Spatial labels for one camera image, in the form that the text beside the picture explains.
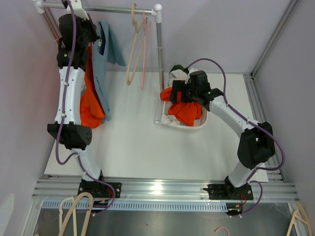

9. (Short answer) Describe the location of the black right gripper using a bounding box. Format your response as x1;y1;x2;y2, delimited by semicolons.
168;81;198;104

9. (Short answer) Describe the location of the orange t shirt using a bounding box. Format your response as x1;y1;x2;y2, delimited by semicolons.
160;87;202;126
80;46;105;129

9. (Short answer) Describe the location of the green white t shirt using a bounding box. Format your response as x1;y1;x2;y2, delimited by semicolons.
159;64;195;126

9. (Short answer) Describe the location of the grey blue t shirt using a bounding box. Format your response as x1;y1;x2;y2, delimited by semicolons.
92;20;126;122

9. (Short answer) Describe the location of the pink wire hanger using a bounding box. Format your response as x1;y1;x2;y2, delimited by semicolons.
141;13;151;90

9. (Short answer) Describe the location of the beige wooden hanger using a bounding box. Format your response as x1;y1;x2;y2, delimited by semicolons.
126;3;148;86

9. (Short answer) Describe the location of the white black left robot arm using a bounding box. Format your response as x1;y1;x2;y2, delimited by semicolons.
47;13;108;198

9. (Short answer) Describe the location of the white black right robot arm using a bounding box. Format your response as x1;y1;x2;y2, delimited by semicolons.
170;70;275;200

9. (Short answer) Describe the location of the pink hanger hook floor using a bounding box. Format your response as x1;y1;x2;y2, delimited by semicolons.
214;227;230;236

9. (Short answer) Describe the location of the beige hanger bottom right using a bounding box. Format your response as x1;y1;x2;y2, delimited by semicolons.
286;202;314;236

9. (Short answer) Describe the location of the white plastic laundry basket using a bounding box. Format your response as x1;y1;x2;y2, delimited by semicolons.
158;73;209;133

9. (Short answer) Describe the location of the silver white clothes rack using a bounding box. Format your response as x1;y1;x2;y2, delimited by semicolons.
32;0;165;124

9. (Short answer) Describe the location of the beige hangers bottom left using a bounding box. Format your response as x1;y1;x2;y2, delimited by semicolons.
58;192;94;236

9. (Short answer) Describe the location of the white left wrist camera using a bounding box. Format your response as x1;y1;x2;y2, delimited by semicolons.
62;0;90;20

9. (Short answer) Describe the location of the white slotted cable duct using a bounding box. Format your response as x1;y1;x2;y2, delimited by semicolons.
41;200;228;212

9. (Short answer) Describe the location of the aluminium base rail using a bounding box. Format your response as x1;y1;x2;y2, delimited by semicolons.
31;176;299;203

